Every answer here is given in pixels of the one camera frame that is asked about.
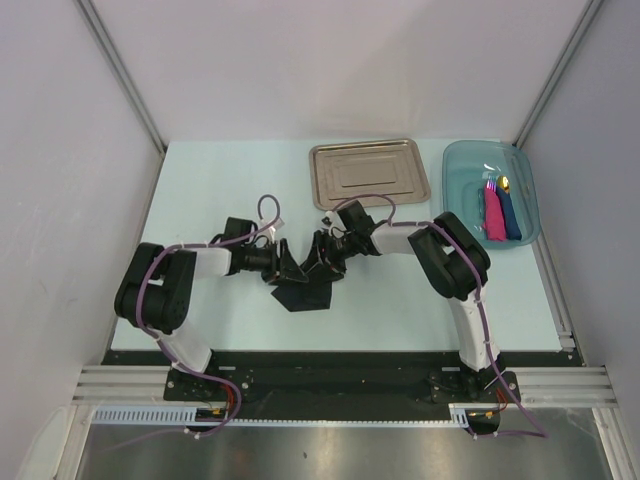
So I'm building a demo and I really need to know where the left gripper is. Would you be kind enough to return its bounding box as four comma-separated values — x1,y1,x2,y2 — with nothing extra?
241,238,308,286

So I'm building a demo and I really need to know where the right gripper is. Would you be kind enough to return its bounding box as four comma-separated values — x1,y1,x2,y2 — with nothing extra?
303,230,360,286

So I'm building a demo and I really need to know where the black paper napkin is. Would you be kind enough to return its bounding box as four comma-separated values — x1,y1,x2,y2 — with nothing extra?
271,283,332,313

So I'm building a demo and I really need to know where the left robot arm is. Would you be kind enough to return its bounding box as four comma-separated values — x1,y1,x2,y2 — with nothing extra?
114,217,308,400

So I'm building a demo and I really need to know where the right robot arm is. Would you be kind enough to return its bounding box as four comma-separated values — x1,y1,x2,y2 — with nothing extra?
302,200,500,401

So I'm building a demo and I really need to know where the pink rolled napkin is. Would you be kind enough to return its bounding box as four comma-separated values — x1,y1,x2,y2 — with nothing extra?
484,181,507,242

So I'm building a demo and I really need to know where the blue rolled napkin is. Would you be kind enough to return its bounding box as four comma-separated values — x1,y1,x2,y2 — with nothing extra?
496,175,522,241

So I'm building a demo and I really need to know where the silver metal tray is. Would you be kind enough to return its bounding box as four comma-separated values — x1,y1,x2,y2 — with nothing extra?
309,138,431,210

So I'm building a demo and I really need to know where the blue plastic bin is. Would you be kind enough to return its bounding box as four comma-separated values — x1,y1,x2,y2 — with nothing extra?
442,140,541,249

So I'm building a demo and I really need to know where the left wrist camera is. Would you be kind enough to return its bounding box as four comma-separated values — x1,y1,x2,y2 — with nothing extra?
262,219,284,242

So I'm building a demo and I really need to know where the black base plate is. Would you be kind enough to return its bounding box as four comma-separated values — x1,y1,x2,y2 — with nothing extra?
163,351,520,422

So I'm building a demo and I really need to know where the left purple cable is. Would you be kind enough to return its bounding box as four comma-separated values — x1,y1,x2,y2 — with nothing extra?
99,193,286,451

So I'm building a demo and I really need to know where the white cable duct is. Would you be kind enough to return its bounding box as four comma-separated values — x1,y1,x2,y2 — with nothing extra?
92,406,469,428

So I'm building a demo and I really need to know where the aluminium frame rail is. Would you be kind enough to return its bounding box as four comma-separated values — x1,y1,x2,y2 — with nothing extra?
73,0,168,158

